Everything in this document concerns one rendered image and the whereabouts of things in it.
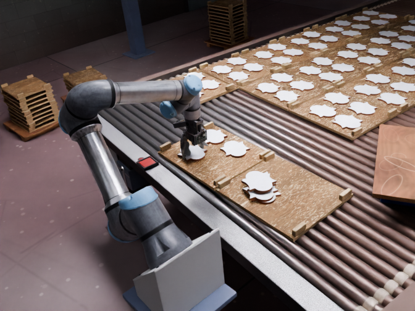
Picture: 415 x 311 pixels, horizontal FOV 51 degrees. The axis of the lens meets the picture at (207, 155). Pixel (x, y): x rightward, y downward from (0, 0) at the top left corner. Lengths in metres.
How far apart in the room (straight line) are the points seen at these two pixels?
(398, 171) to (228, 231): 0.66
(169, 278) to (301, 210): 0.61
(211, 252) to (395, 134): 0.98
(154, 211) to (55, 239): 1.95
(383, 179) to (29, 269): 2.24
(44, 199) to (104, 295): 1.18
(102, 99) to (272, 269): 0.78
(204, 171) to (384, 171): 0.72
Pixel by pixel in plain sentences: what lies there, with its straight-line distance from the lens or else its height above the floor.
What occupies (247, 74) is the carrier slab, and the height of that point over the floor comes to 0.95.
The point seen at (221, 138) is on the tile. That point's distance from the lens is 2.07.
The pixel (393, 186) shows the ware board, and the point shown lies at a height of 1.04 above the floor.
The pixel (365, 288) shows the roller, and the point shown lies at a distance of 1.46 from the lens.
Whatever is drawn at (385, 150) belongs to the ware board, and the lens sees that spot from 1.84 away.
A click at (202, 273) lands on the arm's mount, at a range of 1.38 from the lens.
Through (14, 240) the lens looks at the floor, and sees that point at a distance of 3.34.
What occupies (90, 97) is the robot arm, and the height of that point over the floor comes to 1.44.
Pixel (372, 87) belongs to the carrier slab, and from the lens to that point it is 2.59.
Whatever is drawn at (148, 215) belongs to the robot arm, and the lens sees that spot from 1.31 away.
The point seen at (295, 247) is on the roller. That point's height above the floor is 0.92.
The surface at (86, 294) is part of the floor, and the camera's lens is 2.77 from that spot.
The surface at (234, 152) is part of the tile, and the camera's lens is 1.96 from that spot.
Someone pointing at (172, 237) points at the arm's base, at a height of 1.12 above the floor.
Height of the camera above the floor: 2.01
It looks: 33 degrees down
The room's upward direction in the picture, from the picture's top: 6 degrees counter-clockwise
